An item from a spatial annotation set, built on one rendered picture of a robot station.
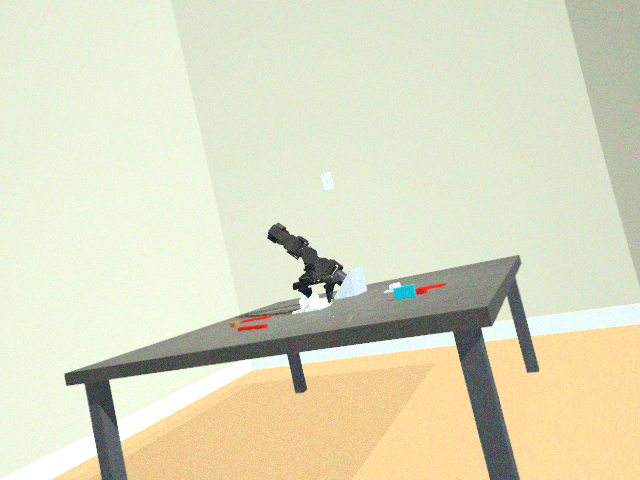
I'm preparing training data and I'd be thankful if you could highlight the cyan rectangular block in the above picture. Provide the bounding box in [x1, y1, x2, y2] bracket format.
[393, 284, 416, 300]

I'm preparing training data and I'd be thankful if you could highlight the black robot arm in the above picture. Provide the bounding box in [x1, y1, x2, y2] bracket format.
[267, 222, 347, 287]

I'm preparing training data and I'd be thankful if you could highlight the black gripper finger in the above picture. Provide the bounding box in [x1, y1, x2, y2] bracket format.
[298, 287, 312, 298]
[323, 282, 337, 303]

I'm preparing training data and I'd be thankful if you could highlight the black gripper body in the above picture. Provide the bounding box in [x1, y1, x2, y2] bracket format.
[293, 263, 341, 290]

